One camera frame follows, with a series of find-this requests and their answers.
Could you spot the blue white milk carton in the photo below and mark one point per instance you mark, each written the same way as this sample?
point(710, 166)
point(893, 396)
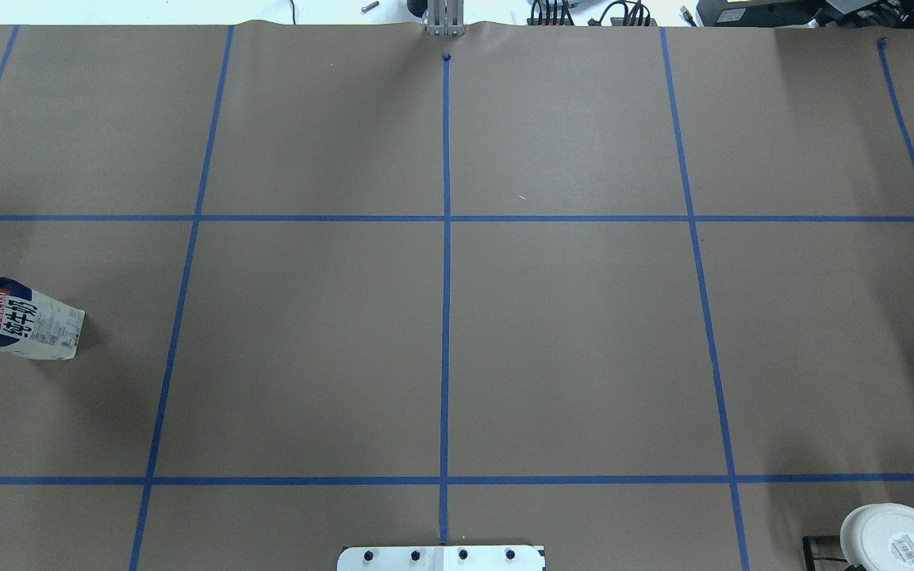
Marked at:
point(36, 326)

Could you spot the black power strip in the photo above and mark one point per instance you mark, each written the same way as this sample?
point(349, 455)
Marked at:
point(595, 14)

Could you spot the black laptop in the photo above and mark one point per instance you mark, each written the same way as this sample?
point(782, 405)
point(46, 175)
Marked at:
point(756, 14)

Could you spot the aluminium frame post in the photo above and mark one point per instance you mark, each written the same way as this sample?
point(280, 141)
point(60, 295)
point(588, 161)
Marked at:
point(445, 18)

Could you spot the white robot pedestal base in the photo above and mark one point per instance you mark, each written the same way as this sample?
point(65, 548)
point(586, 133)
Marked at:
point(472, 557)

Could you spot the black wire cup rack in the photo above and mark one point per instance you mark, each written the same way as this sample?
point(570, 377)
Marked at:
point(824, 552)

